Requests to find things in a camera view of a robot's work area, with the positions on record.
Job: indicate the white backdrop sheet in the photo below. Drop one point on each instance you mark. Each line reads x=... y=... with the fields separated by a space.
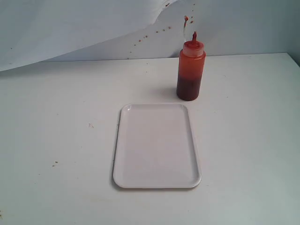
x=72 y=30

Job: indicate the white rectangular plastic tray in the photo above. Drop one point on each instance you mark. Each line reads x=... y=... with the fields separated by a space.
x=155 y=148

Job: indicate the red sauce squeeze bottle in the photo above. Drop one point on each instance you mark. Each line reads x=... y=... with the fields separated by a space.
x=190 y=70

